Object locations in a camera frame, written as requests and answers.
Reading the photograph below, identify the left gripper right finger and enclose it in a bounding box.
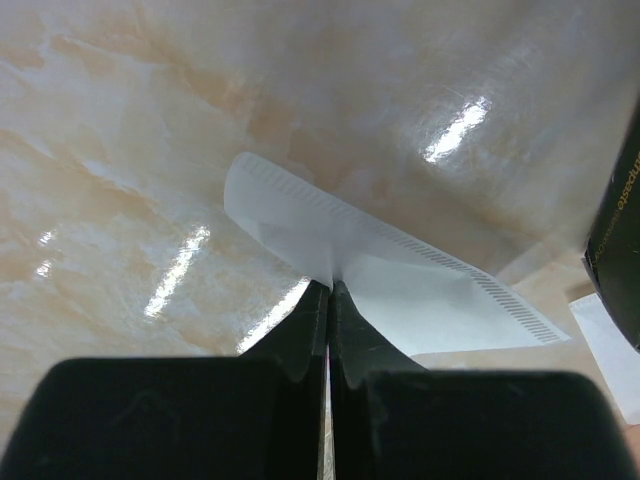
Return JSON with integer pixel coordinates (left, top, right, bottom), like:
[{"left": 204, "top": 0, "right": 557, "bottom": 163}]
[{"left": 328, "top": 281, "right": 430, "bottom": 479}]

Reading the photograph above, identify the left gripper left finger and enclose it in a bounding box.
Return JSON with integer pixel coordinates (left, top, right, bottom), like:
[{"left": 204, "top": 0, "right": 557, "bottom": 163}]
[{"left": 234, "top": 281, "right": 329, "bottom": 479}]

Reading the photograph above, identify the white coffee filter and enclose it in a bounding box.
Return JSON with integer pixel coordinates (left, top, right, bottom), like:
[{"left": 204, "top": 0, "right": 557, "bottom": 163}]
[
  {"left": 569, "top": 294, "right": 640, "bottom": 425},
  {"left": 224, "top": 153, "right": 570, "bottom": 356}
]

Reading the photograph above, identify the white flat coffee filter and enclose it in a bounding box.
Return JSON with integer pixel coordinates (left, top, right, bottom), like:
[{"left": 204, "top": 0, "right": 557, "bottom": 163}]
[{"left": 569, "top": 294, "right": 640, "bottom": 425}]

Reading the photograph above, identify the black toothpaste box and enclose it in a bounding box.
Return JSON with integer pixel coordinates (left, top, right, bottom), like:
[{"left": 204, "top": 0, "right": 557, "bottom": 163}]
[{"left": 584, "top": 110, "right": 639, "bottom": 350}]

